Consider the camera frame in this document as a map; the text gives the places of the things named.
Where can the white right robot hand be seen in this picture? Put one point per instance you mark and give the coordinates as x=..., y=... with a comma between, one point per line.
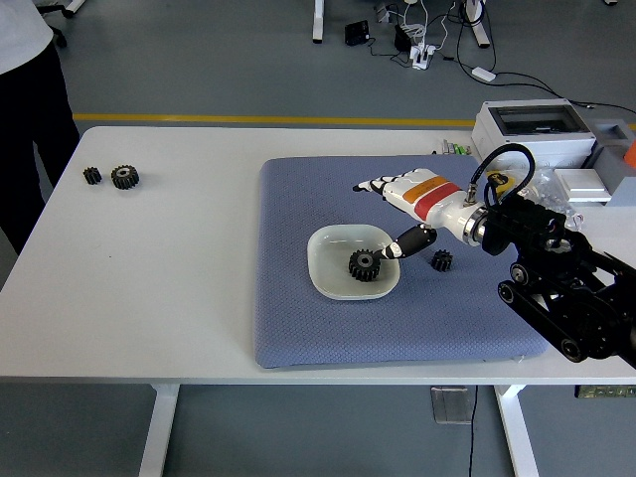
x=427, y=196

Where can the small black gear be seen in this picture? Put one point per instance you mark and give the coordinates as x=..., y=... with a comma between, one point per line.
x=92, y=175
x=440, y=260

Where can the large black gear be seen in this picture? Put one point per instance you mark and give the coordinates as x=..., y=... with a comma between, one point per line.
x=124, y=177
x=364, y=266

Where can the black box on floor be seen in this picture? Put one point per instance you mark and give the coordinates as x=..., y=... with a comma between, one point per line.
x=357, y=33

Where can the clear box under table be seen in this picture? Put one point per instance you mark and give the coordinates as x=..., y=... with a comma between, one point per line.
x=451, y=405

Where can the green and white connectors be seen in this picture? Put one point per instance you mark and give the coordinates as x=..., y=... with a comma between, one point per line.
x=452, y=147

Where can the white square dish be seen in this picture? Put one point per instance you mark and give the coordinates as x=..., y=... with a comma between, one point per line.
x=333, y=268

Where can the blue-grey textured mat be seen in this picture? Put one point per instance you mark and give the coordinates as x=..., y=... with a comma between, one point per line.
x=308, y=199

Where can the clear bag of parts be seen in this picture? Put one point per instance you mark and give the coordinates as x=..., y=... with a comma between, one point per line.
x=546, y=186

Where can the white small adapter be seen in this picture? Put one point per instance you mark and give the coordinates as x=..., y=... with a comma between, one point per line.
x=482, y=73

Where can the white power strip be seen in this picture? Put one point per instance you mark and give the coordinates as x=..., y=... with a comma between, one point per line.
x=422, y=55

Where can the black power adapter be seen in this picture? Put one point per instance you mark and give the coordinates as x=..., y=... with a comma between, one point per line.
x=402, y=37

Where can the white desk leg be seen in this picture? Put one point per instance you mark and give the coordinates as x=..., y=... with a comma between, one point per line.
x=477, y=25
x=318, y=22

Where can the grey slotted block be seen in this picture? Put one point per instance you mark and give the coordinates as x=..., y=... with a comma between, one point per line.
x=618, y=171

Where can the orange object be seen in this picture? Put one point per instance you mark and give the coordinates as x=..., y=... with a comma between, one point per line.
x=631, y=154

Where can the white table leg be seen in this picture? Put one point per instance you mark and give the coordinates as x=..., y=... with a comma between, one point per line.
x=159, y=427
x=517, y=432

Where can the green circuit board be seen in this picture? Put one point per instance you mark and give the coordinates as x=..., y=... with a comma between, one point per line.
x=606, y=391

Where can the black office chair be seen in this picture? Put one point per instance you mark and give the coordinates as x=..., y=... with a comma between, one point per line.
x=59, y=39

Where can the person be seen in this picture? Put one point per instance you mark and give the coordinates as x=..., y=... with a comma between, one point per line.
x=30, y=124

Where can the white desk foot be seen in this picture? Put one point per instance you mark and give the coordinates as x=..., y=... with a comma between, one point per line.
x=69, y=6

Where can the grey electrical enclosure box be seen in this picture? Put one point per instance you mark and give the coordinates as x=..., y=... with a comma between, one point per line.
x=541, y=139

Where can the white flat switch plate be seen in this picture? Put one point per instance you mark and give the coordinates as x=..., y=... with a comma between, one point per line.
x=581, y=185

